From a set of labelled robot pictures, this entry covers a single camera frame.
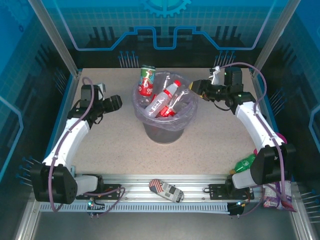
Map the clear bottle with white cap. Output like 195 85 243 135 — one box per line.
172 88 192 108

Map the green and red drink bottle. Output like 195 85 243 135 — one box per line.
138 65 156 97

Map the red label plastic bottle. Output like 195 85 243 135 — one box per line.
144 79 182 118
159 106 177 118

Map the grey mesh waste bin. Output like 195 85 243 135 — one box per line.
132 71 200 145

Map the green plastic bottle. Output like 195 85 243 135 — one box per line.
229 153 257 175

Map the pink round plastic item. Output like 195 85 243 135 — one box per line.
252 132 288 155

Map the small black electronics board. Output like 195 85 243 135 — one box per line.
86 198 106 219
227 199 245 218

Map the flag print pencil case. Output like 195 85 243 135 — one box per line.
148 178 185 204

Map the purple snack bag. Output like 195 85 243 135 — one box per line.
262 181 298 213

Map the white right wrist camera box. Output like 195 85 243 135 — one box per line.
209 65 222 85

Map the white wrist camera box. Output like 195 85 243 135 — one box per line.
96 83 107 101
209 65 222 85

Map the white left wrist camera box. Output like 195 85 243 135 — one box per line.
96 83 107 101

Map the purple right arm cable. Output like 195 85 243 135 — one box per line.
218 62 288 216

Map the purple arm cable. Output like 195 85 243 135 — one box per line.
218 62 288 216
48 76 126 216

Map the aluminium frame post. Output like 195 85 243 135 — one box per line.
250 0 302 78
27 0 82 77

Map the aluminium mounting rail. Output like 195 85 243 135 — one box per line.
31 173 298 204

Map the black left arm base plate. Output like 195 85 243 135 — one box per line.
75 183 123 201

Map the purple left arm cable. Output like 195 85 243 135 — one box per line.
48 76 126 216

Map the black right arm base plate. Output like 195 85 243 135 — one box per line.
208 183 255 201

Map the white slotted cable duct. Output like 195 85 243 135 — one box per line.
39 201 231 213

